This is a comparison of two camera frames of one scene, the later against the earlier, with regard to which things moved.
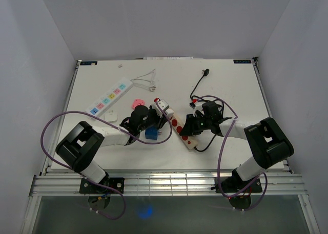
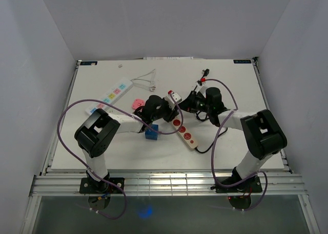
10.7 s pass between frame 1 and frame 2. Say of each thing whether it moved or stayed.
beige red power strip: stayed
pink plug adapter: stayed
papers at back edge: stayed
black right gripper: moved
